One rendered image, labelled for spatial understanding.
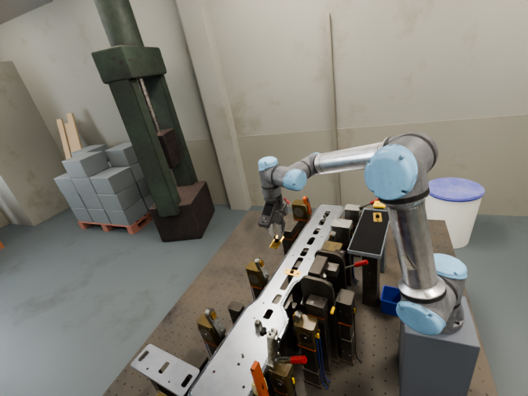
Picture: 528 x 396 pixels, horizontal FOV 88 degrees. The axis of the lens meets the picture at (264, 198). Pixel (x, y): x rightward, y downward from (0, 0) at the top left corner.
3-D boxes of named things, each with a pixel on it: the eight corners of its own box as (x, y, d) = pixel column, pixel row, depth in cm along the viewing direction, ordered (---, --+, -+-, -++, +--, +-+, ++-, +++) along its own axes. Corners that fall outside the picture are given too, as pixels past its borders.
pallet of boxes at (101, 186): (168, 207, 474) (143, 141, 421) (133, 234, 410) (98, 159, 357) (119, 205, 524) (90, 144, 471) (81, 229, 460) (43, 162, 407)
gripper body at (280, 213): (288, 214, 117) (285, 189, 111) (281, 225, 110) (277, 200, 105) (272, 213, 120) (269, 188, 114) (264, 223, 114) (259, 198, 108)
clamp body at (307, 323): (308, 368, 124) (298, 311, 107) (332, 379, 118) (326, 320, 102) (303, 383, 119) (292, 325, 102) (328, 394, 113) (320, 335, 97)
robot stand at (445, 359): (450, 364, 114) (465, 295, 97) (460, 418, 99) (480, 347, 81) (397, 352, 123) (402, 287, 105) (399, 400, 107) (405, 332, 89)
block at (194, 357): (205, 383, 126) (186, 344, 113) (225, 395, 120) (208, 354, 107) (194, 400, 120) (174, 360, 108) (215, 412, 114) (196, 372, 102)
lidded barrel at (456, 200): (468, 225, 295) (478, 177, 269) (479, 254, 257) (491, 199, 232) (418, 222, 315) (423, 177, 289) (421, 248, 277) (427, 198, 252)
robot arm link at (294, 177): (313, 163, 96) (289, 158, 103) (292, 175, 90) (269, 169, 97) (314, 183, 100) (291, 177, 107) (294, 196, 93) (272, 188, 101)
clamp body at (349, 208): (349, 248, 191) (346, 203, 175) (366, 251, 185) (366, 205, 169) (346, 255, 185) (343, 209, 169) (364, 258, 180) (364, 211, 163)
